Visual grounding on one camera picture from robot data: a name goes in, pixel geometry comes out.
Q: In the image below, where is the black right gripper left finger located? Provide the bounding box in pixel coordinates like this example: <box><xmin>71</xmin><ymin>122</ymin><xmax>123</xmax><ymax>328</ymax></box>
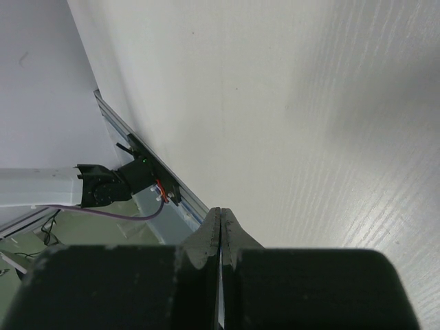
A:
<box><xmin>6</xmin><ymin>208</ymin><xmax>221</xmax><ymax>329</ymax></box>

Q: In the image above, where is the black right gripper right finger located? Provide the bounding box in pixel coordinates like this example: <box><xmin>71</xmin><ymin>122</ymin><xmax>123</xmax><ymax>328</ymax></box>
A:
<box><xmin>221</xmin><ymin>208</ymin><xmax>419</xmax><ymax>329</ymax></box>

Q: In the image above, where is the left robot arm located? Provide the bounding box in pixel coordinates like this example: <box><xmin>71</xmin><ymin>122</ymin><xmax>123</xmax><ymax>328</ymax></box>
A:
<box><xmin>1</xmin><ymin>159</ymin><xmax>155</xmax><ymax>208</ymax></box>

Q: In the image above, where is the aluminium mounting rail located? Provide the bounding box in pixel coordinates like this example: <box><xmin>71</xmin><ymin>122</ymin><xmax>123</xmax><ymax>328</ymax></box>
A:
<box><xmin>94</xmin><ymin>90</ymin><xmax>208</xmax><ymax>243</ymax></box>

